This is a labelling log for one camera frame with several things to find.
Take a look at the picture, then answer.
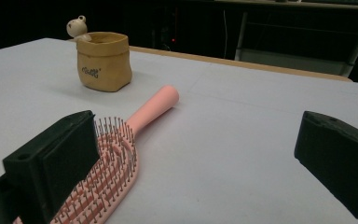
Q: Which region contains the cream frog figure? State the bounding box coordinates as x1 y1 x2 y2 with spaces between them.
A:
65 15 92 43

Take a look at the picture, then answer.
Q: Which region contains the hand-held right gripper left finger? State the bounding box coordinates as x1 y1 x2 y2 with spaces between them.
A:
2 109 101 224

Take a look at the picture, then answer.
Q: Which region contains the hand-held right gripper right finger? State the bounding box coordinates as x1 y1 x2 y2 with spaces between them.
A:
294 110 358 224

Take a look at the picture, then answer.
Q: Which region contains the desk with white metal frame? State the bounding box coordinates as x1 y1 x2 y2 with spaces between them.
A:
234 0 358 78

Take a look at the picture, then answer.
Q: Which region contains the pink hairbrush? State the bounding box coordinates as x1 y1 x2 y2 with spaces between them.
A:
12 85 180 224

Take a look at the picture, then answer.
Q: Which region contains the small tan plush toy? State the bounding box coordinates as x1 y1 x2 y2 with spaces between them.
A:
76 31 133 93

